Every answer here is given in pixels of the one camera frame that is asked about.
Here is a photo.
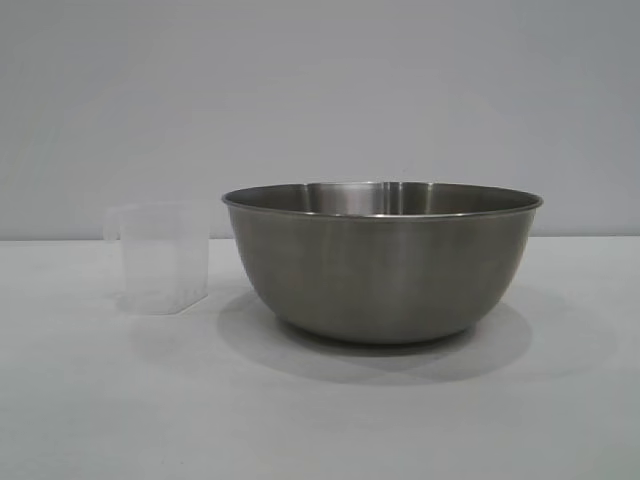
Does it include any stainless steel mixing bowl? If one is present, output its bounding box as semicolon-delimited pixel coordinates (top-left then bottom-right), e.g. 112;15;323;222
222;180;546;346

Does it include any translucent plastic measuring cup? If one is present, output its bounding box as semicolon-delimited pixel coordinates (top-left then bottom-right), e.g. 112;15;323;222
102;201;209;317

